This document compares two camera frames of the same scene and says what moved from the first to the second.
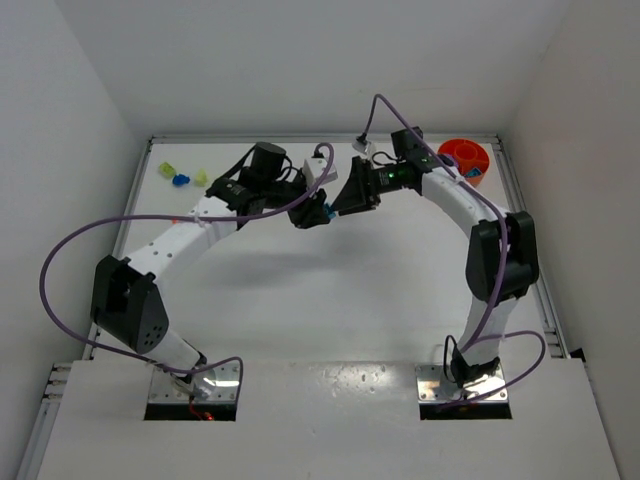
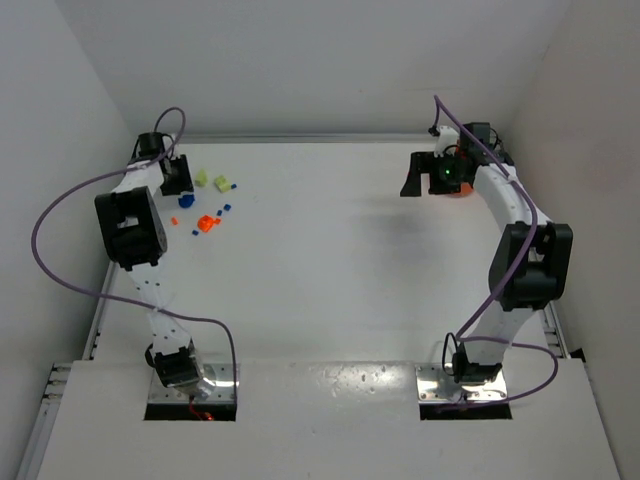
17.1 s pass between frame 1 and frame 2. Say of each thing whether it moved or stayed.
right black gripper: moved
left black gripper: moved
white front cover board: stayed
